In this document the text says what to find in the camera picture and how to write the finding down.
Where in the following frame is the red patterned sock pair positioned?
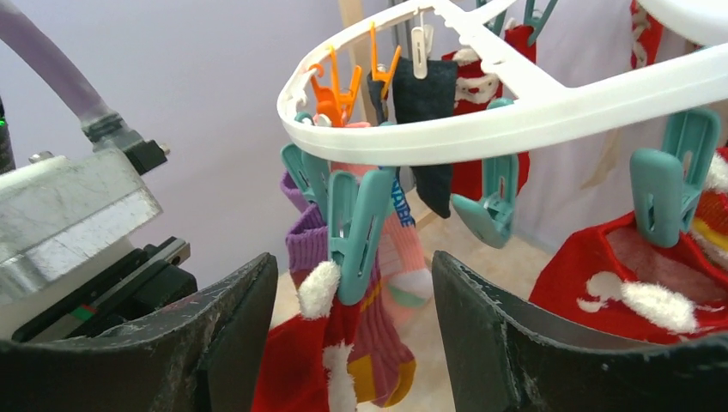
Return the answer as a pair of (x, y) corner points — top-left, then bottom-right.
(529, 148), (727, 344)

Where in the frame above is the wooden drying rack frame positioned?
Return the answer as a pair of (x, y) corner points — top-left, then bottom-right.
(338, 0), (438, 231)

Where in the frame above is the purple striped sock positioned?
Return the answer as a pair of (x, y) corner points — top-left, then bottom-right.
(281, 173), (416, 408)

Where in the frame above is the white clothespin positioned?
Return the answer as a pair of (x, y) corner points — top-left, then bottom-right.
(410, 11), (434, 80)

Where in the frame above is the red santa sock rear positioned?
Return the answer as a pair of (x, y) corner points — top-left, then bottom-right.
(441, 22), (537, 203)

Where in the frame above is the white plastic clip hanger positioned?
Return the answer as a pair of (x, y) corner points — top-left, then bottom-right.
(276, 1), (727, 166)

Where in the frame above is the red santa sock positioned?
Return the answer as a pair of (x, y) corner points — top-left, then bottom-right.
(252, 261), (360, 412)
(441, 22), (537, 203)

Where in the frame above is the red santa sock front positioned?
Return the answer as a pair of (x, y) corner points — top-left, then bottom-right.
(252, 261), (360, 412)

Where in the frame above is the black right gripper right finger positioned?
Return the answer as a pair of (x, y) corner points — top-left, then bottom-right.
(432, 251), (727, 411)

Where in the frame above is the dark navy sock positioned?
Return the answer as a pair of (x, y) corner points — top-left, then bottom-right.
(391, 58), (458, 219)

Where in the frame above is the orange clothespin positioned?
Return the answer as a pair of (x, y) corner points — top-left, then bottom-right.
(310, 45), (361, 127)
(369, 21), (401, 100)

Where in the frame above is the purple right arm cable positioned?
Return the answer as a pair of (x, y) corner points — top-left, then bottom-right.
(0, 0), (172, 174)

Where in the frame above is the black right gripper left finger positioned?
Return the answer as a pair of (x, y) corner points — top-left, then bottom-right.
(1, 253), (278, 411)

